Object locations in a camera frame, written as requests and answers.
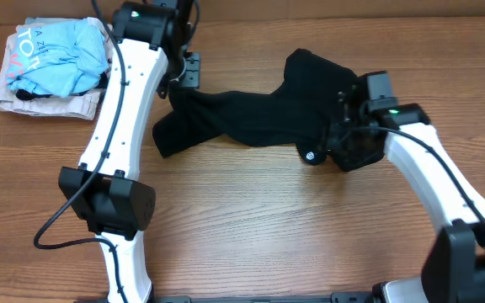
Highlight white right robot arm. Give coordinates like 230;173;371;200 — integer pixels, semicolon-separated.
322;72;485;302

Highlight black folded garment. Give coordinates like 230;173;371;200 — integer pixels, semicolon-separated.
14;72;111;101

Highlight beige folded trousers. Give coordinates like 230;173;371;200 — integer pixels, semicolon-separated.
0;17;113;120

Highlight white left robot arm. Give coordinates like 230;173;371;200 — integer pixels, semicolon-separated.
58;1;198;302

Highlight black t-shirt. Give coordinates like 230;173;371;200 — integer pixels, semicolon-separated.
152;49;357;165

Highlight light blue printed t-shirt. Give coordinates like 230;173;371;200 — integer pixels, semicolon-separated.
5;19;109;98

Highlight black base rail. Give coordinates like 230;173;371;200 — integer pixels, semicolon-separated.
73;290;385;303

